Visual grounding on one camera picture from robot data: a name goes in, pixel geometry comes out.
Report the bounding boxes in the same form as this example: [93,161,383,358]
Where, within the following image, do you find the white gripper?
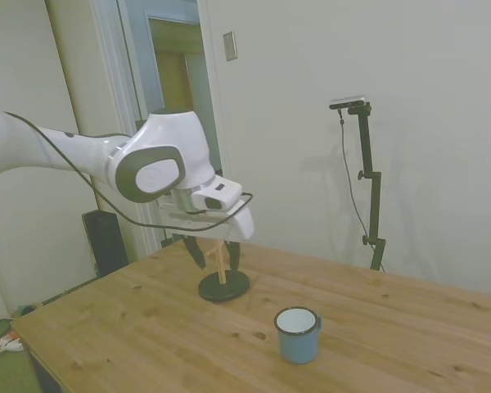
[158,198,256,272]

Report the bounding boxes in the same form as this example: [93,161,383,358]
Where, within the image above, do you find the blue enamel mug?
[273,305,323,365]

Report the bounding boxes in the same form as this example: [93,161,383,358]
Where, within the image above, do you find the wooden mug tree black base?
[198,237,251,304]

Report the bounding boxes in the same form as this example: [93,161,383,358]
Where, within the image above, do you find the black floor-standing box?
[81,209,129,280]

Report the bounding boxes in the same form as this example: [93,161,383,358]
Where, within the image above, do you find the wooden hallway door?
[155,51,196,112]

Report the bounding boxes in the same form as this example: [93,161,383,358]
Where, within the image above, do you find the open white door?
[116,0,177,246]

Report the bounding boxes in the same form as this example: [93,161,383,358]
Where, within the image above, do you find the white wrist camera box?
[190,177,244,214]

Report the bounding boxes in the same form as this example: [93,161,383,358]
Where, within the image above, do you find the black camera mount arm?
[338,108,388,273]

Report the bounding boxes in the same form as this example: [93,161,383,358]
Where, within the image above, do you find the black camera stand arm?
[346,102,388,272]

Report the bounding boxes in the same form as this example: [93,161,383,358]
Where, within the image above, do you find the grey exterior stereo camera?
[329,94,369,111]

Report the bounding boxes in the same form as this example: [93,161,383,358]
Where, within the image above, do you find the white door frame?
[92,0,232,255]

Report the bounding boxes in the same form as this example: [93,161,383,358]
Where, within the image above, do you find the metal wall switch plate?
[223,31,238,62]

